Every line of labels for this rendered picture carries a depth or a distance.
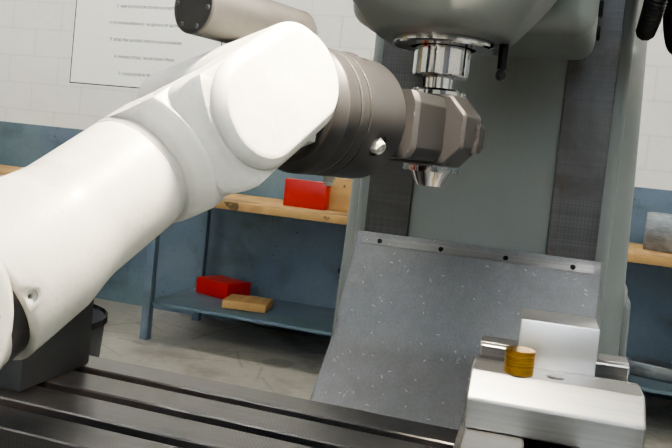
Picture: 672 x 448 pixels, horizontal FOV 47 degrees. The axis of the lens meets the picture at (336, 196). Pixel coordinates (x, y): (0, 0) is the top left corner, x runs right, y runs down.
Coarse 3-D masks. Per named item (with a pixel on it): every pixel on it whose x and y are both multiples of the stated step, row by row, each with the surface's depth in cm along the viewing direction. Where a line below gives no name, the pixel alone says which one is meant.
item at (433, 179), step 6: (414, 174) 66; (420, 174) 65; (426, 174) 65; (432, 174) 65; (438, 174) 65; (444, 174) 65; (414, 180) 66; (420, 180) 65; (426, 180) 65; (432, 180) 65; (438, 180) 65; (444, 180) 66; (432, 186) 66; (438, 186) 66
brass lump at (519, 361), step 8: (512, 352) 58; (520, 352) 58; (528, 352) 58; (504, 360) 59; (512, 360) 58; (520, 360) 58; (528, 360) 58; (504, 368) 59; (512, 368) 58; (520, 368) 58; (528, 368) 58; (520, 376) 58; (528, 376) 58
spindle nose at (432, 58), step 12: (420, 48) 65; (432, 48) 64; (444, 48) 63; (456, 48) 64; (468, 48) 64; (420, 60) 65; (432, 60) 64; (444, 60) 64; (456, 60) 64; (468, 60) 65; (420, 72) 65; (432, 72) 64; (444, 72) 64; (456, 72) 64; (468, 72) 65
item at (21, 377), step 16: (0, 176) 82; (80, 320) 84; (64, 336) 81; (80, 336) 84; (48, 352) 79; (64, 352) 81; (80, 352) 84; (16, 368) 75; (32, 368) 76; (48, 368) 79; (64, 368) 82; (0, 384) 75; (16, 384) 75; (32, 384) 77
